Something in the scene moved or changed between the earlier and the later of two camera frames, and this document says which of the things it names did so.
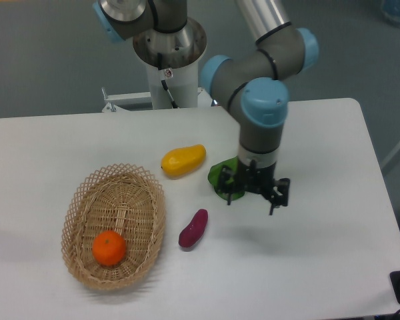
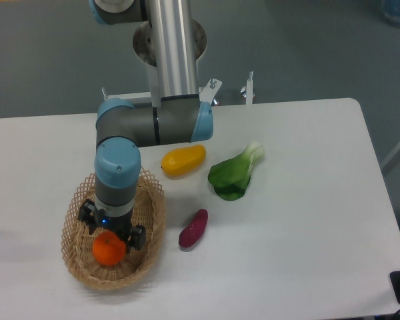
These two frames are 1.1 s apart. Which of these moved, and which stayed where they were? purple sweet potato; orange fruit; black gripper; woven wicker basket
Moved: black gripper
Stayed: purple sweet potato; woven wicker basket; orange fruit
